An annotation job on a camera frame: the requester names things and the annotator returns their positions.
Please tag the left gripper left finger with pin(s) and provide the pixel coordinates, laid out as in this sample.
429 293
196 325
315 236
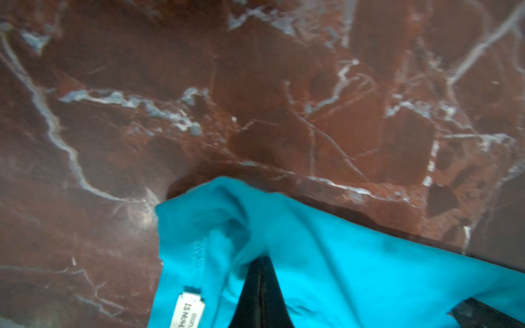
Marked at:
261 304

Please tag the teal printed t-shirt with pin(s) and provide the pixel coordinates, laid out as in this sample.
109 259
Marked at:
332 273

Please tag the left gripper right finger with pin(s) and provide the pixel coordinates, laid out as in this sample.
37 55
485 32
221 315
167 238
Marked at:
472 313

